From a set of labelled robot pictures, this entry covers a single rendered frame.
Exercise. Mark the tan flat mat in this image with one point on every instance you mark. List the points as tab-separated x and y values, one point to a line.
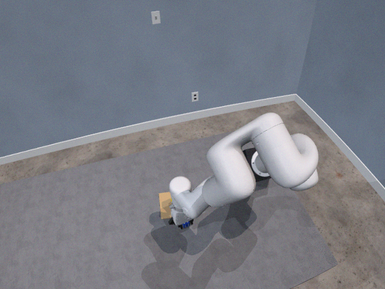
165	202

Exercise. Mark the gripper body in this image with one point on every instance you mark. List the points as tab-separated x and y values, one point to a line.
179	218

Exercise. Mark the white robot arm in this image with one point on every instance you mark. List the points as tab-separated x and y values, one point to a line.
233	179

